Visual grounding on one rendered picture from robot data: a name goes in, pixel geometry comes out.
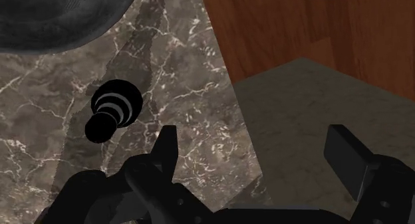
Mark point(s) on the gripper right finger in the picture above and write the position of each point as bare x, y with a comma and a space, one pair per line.
373, 174

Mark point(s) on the dark grey round bowl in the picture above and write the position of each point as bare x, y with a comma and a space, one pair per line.
55, 17

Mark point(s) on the black ringed knob-shaped object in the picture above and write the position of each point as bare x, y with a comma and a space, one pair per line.
112, 110

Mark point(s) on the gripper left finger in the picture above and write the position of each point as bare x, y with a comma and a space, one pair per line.
155, 184

